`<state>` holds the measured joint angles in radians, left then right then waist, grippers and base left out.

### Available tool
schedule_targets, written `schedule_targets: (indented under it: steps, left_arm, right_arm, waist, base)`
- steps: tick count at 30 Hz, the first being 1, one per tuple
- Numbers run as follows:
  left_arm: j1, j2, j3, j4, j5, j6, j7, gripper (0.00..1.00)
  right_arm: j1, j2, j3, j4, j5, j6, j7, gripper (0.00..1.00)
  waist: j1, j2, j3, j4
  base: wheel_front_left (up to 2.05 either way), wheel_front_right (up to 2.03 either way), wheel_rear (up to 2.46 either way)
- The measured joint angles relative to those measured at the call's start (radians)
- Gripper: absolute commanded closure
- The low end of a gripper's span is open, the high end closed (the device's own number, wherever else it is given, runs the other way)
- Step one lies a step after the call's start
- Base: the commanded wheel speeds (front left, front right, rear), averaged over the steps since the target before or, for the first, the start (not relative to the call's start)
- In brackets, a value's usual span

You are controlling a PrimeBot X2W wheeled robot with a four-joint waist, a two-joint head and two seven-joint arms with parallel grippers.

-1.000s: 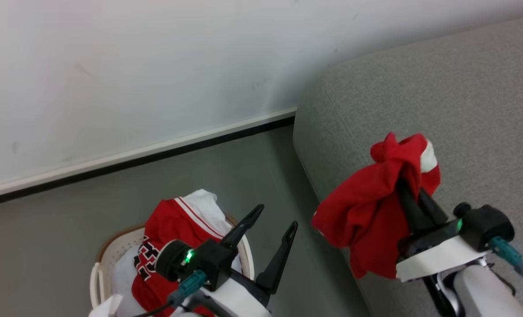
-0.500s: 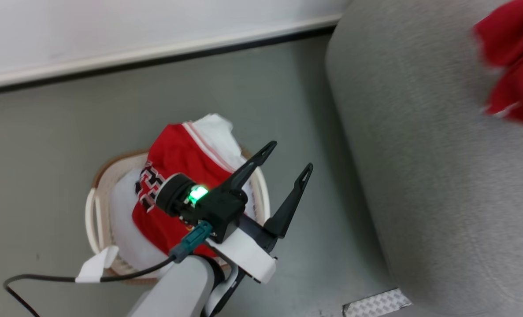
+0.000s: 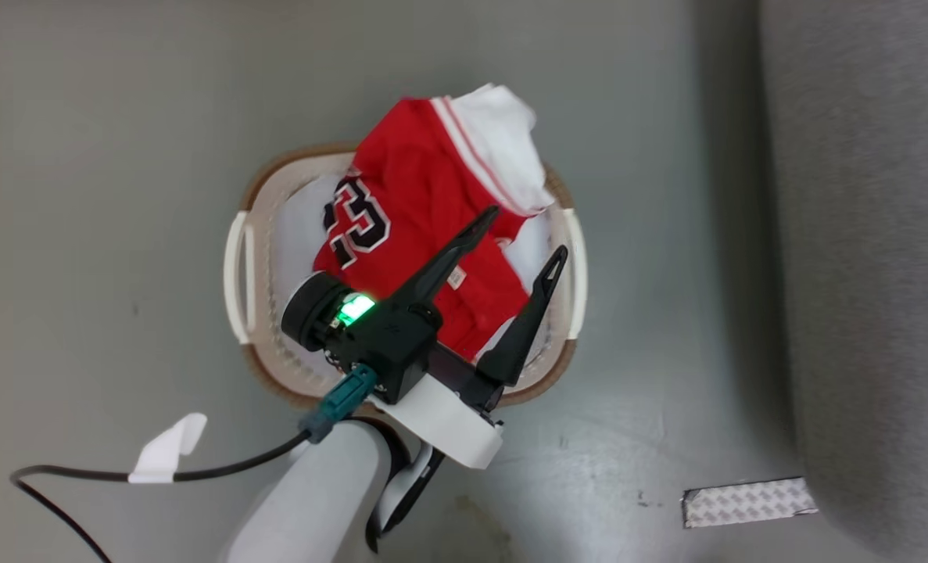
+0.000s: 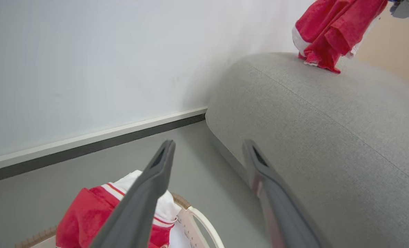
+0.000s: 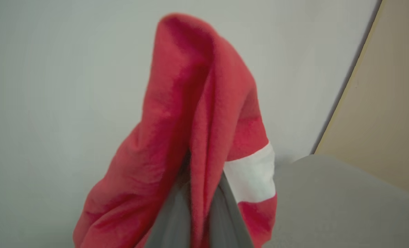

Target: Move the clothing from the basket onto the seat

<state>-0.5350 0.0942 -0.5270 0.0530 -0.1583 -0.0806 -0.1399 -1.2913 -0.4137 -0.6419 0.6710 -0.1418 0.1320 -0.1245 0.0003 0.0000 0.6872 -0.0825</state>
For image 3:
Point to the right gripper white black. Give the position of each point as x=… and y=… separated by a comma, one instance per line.
x=444, y=426

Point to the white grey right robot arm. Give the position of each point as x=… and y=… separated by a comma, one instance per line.
x=315, y=500

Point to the white woven laundry basket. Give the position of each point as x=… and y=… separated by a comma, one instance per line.
x=238, y=281

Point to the red number 23 jersey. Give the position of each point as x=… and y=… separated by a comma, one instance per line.
x=417, y=203

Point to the white shirt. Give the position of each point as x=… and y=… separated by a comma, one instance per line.
x=499, y=141

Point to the grey patterned tape strip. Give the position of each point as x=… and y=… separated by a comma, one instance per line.
x=749, y=502

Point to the white tape tag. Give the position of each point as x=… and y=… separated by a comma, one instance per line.
x=168, y=450

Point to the black wrist camera green light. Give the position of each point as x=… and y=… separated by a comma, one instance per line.
x=393, y=344

